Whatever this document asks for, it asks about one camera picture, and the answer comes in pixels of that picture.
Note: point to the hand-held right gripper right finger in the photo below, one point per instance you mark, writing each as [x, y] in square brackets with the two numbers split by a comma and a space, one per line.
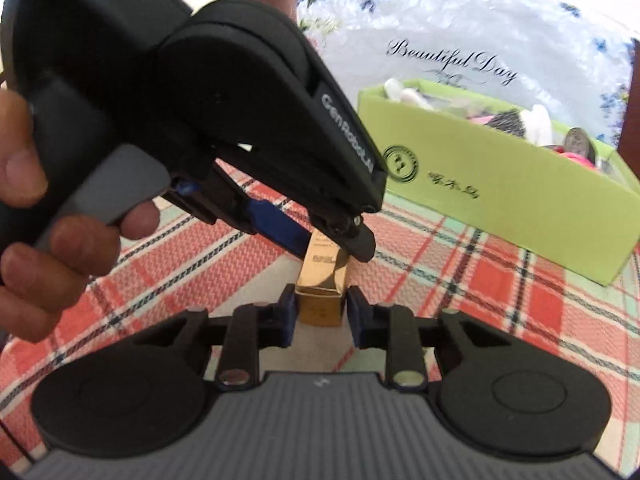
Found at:
[357, 317]

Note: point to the floral plastic bedding package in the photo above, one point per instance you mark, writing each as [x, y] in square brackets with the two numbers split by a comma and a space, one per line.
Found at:
[450, 20]

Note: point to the clear plastic cup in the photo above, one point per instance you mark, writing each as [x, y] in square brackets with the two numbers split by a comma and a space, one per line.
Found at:
[577, 141]

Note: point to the plaid bed sheet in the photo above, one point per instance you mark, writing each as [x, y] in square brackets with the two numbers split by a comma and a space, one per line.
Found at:
[450, 285]

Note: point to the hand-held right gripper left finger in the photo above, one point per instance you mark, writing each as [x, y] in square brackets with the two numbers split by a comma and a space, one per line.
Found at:
[287, 317]

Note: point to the large light green box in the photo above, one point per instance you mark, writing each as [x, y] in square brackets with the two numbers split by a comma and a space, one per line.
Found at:
[500, 210]

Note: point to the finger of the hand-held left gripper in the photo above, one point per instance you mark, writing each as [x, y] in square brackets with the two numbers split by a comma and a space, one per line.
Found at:
[275, 225]
[357, 242]

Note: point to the person's left hand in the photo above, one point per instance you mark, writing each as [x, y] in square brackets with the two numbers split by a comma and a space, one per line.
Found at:
[30, 280]

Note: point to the steel wool scourer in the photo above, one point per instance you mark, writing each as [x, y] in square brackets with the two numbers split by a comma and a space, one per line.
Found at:
[507, 122]

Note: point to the gold cardboard box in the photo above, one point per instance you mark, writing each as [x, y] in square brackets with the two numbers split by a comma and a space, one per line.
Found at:
[320, 305]

